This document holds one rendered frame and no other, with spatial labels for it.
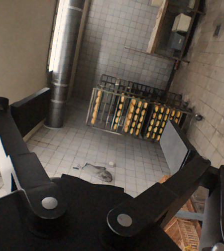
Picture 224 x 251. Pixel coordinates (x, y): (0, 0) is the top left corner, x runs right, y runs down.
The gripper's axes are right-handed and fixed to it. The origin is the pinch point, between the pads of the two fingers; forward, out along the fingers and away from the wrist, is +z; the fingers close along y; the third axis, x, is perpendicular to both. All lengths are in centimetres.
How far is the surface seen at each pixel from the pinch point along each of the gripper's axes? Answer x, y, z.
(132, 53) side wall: 6, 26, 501
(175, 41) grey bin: 56, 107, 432
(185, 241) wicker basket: -104, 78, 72
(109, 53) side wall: -10, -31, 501
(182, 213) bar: -93, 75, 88
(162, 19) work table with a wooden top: 88, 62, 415
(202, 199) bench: -99, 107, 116
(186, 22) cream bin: 101, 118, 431
